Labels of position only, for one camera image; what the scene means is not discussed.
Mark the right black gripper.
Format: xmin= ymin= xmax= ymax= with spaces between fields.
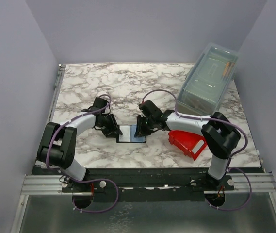
xmin=135 ymin=114 xmax=156 ymax=137

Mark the black leather card holder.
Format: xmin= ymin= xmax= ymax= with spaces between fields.
xmin=116 ymin=125 xmax=146 ymax=143

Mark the red plastic bin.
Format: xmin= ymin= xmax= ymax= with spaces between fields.
xmin=168 ymin=131 xmax=207 ymax=161

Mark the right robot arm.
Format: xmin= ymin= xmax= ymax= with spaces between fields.
xmin=134 ymin=110 xmax=241 ymax=190

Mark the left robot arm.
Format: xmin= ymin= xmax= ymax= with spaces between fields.
xmin=36 ymin=108 xmax=123 ymax=192

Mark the clear plastic storage box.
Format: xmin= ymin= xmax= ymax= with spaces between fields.
xmin=176 ymin=43 xmax=239 ymax=116

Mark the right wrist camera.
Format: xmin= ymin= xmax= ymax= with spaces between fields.
xmin=139 ymin=100 xmax=163 ymax=119

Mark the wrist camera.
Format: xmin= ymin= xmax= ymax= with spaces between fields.
xmin=139 ymin=100 xmax=163 ymax=119
xmin=92 ymin=97 xmax=109 ymax=114

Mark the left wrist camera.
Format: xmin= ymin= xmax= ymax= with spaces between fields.
xmin=92 ymin=97 xmax=109 ymax=114

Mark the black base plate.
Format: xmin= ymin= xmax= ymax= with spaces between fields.
xmin=23 ymin=166 xmax=271 ymax=202

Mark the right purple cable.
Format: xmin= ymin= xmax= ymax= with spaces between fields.
xmin=141 ymin=89 xmax=254 ymax=211

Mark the aluminium mounting rail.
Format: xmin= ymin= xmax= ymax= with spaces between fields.
xmin=21 ymin=173 xmax=276 ymax=195

